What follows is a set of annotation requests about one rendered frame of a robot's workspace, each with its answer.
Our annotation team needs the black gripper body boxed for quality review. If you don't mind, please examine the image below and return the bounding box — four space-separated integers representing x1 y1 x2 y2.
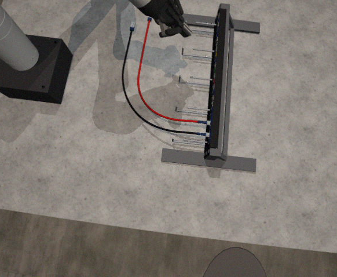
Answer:
137 0 174 25

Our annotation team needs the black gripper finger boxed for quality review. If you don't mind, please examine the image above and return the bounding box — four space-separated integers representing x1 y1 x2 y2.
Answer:
167 0 192 32
157 8 192 38

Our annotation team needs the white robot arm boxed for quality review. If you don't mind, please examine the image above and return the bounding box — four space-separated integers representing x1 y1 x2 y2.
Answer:
0 0 151 71

